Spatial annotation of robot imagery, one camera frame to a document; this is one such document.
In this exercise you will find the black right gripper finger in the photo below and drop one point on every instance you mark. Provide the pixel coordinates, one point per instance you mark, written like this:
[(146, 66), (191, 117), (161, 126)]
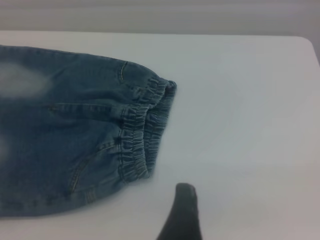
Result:
[(183, 215)]

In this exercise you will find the blue denim pants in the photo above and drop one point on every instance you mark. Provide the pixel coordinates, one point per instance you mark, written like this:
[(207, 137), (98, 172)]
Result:
[(75, 120)]

